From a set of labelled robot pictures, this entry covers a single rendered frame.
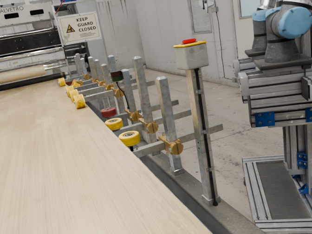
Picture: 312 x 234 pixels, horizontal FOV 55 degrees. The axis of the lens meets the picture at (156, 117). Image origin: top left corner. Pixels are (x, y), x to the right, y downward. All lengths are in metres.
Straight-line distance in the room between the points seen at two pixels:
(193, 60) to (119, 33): 9.67
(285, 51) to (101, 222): 1.09
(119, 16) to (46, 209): 9.88
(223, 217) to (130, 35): 9.81
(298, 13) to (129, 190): 0.92
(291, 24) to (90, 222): 1.02
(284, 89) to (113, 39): 9.21
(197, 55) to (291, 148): 1.14
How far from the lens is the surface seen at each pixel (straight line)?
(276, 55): 1.45
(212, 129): 1.30
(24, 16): 4.12
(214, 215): 0.98
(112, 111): 1.61
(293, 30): 1.32
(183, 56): 0.85
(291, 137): 1.84
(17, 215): 0.84
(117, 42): 10.45
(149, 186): 0.77
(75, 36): 3.83
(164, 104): 1.12
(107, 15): 10.45
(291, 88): 1.49
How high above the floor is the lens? 1.28
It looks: 16 degrees down
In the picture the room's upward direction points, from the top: 10 degrees counter-clockwise
